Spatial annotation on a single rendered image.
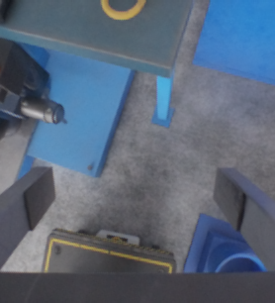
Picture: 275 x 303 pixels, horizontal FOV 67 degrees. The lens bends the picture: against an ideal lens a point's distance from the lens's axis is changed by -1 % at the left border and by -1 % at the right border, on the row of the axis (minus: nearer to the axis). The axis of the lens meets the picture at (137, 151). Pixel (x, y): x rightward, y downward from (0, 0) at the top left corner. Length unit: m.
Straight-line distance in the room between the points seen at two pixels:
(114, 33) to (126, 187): 1.13
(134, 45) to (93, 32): 0.09
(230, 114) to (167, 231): 0.89
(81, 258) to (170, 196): 0.65
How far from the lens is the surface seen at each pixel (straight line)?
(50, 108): 1.08
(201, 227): 1.49
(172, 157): 1.46
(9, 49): 0.63
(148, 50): 0.46
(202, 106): 1.55
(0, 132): 1.31
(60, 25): 0.54
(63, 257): 1.31
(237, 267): 1.46
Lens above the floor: 1.45
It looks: 81 degrees down
